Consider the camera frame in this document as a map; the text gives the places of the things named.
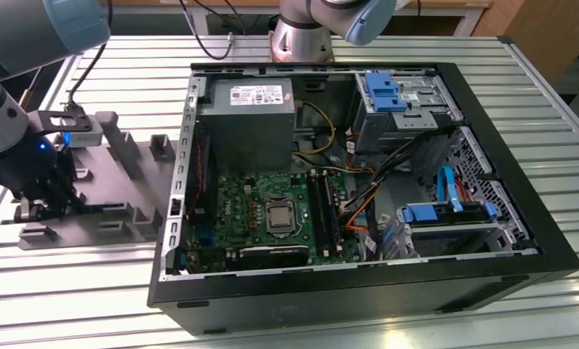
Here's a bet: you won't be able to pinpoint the black RAM slot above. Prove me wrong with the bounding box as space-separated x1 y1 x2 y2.
304 169 325 257

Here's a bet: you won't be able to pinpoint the grey parts rack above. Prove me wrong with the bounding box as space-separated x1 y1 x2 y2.
17 111 182 252

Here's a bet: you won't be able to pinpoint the blue expansion slot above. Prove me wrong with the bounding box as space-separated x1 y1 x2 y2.
194 225 216 250

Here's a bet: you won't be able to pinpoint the green motherboard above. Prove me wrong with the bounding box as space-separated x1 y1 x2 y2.
186 170 368 272

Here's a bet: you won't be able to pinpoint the grey power supply unit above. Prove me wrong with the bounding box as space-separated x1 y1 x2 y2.
197 76 299 174

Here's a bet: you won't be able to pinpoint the silver CPU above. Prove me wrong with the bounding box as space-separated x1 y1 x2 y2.
269 207 296 227

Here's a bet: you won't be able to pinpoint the metal CPU socket cover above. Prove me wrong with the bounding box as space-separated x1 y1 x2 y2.
262 198 304 237

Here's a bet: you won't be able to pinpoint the black graphics card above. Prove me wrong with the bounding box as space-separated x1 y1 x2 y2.
225 244 311 272

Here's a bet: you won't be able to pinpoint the black open PC case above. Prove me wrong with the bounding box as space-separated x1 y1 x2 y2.
146 61 579 335

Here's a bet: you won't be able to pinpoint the metal drive cage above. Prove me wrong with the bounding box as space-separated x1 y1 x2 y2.
352 72 466 153

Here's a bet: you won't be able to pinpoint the hard disk in blue carrier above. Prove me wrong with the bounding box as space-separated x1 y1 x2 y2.
399 203 498 230

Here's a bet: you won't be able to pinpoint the metal disk bay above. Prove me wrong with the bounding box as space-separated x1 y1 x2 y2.
393 201 534 261

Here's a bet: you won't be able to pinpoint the white framed wooden desk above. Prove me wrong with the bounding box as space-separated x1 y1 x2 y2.
186 0 495 37

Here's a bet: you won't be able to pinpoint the wooden cabinet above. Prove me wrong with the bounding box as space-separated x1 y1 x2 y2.
474 0 579 87

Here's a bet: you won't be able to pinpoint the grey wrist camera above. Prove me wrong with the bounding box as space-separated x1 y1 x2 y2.
55 115 105 148

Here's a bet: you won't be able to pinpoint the black camera cable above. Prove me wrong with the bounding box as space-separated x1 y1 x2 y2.
66 0 248 110

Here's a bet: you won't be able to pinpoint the yellow power wires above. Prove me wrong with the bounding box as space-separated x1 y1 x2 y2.
293 101 337 158

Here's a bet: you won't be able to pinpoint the orange data wire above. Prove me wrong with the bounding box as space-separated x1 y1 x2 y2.
343 203 372 233

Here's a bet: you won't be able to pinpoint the blue drive bay bracket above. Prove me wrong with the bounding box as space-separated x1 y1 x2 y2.
364 73 408 113

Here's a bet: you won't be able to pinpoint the black wire bundle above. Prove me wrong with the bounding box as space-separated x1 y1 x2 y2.
345 127 460 212

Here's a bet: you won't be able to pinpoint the blue flat data wire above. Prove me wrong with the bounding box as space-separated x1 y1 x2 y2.
436 166 466 214

